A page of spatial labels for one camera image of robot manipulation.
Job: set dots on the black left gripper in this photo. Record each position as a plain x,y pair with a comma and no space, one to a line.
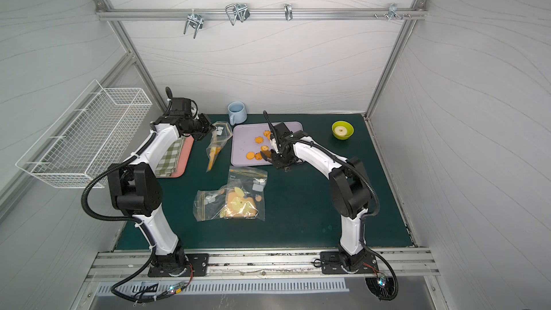
202,125

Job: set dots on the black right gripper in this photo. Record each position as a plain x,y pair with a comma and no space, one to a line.
278,151

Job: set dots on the lavender plastic tray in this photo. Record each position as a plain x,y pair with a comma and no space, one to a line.
243,141

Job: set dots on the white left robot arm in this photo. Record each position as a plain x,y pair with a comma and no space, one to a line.
135,190

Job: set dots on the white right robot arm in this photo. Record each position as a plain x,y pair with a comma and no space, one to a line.
352,194

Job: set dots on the clear zip bag underneath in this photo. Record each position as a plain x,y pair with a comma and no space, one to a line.
249,181

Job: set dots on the clear zip bag with duck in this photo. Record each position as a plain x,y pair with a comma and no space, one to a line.
233,201

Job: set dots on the pink tray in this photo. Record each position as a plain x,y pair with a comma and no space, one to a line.
183,158

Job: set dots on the light blue ceramic mug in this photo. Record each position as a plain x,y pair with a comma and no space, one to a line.
237,113

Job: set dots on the green checkered cloth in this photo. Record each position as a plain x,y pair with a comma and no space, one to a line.
168,163

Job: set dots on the green plastic bowl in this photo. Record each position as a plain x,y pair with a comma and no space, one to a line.
349,127

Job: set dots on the metal hook clamp left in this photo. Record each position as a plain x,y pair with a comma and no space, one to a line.
194,23

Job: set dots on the metal hook clamp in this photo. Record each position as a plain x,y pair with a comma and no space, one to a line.
194,23
238,12
392,14

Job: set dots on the metal hook clamp middle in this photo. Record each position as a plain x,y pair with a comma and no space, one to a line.
238,12

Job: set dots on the white vent strip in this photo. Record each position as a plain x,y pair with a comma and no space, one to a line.
236,286

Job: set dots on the metal hook small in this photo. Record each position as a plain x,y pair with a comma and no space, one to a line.
288,11

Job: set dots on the metal hook clamp right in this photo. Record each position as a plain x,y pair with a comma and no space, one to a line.
392,14

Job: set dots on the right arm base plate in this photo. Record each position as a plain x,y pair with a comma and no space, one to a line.
331,262

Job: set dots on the white wire basket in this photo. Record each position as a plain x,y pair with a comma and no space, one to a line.
90,135

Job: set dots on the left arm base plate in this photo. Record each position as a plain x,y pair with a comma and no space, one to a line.
196,266

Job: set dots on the aluminium top rail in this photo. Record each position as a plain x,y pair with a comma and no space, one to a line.
219,15

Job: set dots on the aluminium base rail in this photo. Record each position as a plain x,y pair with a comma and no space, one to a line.
297,263

